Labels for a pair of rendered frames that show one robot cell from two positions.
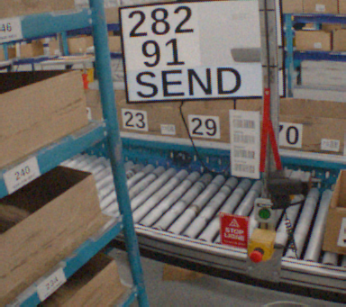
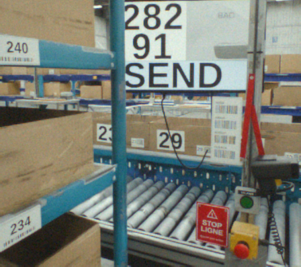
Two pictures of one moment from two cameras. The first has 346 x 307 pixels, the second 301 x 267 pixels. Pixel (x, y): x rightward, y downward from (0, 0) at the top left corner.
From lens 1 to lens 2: 0.27 m
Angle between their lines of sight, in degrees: 13
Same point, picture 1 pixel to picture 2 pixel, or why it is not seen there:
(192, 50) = (179, 45)
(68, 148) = (75, 55)
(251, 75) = (232, 70)
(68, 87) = (79, 2)
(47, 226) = (29, 150)
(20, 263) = not seen: outside the picture
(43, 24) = not seen: outside the picture
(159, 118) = (130, 132)
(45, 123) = (51, 24)
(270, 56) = (258, 42)
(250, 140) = (232, 126)
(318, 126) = (281, 140)
